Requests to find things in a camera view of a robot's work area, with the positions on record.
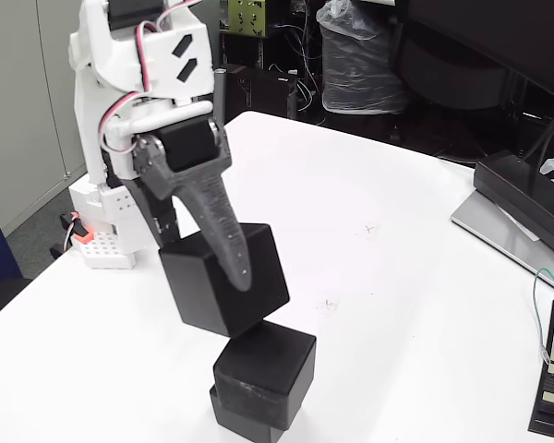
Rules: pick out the black cube block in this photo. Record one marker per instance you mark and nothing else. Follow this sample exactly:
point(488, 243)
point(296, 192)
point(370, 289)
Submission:
point(198, 290)
point(268, 364)
point(240, 427)

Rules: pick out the green perforated board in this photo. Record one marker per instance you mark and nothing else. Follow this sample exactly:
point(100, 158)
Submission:
point(247, 16)

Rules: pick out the silver monitor stand base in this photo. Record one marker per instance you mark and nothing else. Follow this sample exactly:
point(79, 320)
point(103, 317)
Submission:
point(494, 231)

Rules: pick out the grey metal cabinet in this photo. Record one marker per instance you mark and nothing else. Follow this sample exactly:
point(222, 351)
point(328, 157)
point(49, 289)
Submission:
point(9, 69)

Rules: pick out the grey metal post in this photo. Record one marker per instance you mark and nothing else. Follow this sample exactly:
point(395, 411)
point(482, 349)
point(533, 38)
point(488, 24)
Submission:
point(220, 92)

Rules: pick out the black computer monitor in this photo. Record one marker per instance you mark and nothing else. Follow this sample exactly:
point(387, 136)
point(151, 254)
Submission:
point(489, 27)

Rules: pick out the bin with clear plastic bag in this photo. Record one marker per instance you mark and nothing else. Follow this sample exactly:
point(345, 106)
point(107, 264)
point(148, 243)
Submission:
point(360, 64)

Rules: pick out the black equipment box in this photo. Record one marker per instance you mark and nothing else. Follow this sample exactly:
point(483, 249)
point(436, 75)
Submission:
point(263, 92)

